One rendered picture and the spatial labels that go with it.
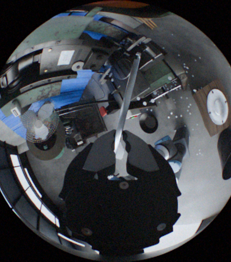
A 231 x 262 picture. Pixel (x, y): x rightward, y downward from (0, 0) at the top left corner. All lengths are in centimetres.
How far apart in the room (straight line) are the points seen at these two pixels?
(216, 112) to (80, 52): 93
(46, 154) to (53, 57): 138
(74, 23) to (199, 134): 131
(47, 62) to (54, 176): 689
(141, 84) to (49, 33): 42
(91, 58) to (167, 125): 110
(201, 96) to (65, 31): 85
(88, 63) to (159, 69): 36
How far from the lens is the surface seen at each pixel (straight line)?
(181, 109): 113
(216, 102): 84
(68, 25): 28
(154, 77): 53
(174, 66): 52
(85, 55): 39
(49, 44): 31
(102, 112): 64
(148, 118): 128
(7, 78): 43
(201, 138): 124
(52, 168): 692
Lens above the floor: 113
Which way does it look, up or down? 40 degrees down
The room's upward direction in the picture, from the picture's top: 113 degrees counter-clockwise
